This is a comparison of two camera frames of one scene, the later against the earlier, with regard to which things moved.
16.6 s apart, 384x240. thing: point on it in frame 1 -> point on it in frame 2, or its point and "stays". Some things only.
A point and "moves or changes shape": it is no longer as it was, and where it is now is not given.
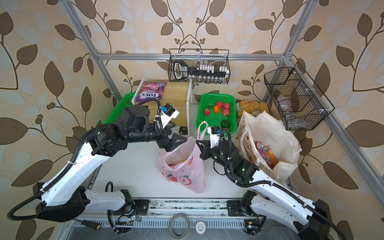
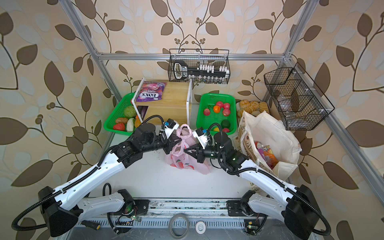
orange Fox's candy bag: [268, 155] stays
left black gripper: [169, 144] -> [169, 143]
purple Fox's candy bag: [148, 90] stays
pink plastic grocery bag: [183, 167] moves or changes shape
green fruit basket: [217, 109] stays
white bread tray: [255, 107] stays
